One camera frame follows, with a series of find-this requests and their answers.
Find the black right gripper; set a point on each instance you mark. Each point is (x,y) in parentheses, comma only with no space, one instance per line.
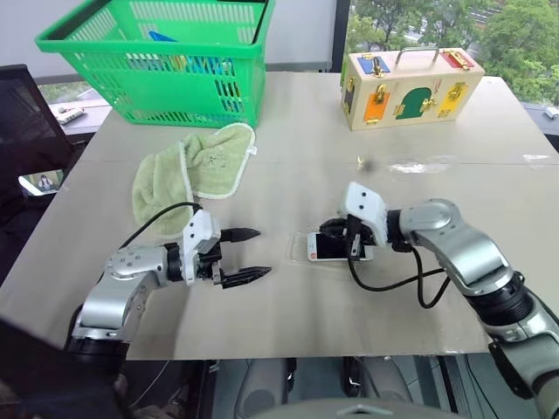
(366,235)

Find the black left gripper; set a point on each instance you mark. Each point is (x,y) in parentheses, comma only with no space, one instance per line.
(209,267)

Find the white smartphone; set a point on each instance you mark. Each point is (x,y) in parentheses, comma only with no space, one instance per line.
(332,249)

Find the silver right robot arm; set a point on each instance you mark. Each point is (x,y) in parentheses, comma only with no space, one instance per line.
(458,244)

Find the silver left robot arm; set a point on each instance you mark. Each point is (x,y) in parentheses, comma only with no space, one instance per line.
(126,270)

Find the clear plastic phone case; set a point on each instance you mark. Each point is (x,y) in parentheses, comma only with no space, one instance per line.
(299,249)

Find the light green towel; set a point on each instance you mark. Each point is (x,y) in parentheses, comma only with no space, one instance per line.
(209,161)

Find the grey rounded shape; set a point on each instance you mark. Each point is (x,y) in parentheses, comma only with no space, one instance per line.
(262,384)

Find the wooden lock latch box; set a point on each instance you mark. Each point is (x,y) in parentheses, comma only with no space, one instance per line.
(410,102)

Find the green plastic shopping basket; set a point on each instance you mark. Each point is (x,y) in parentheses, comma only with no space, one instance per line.
(174,94)

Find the framed photo card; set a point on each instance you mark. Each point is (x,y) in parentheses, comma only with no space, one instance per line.
(43,182)

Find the small white device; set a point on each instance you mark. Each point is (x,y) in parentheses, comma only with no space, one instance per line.
(69,114)

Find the blue item in basket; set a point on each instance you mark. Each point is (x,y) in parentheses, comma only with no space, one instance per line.
(160,36)

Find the black office chair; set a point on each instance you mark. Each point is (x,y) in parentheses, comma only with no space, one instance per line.
(26,131)

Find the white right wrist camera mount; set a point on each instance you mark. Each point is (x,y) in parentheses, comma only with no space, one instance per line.
(364,203)

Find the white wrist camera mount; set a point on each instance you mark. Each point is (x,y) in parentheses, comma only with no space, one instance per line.
(364,203)
(200,235)

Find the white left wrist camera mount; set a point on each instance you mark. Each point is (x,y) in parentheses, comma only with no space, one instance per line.
(200,235)

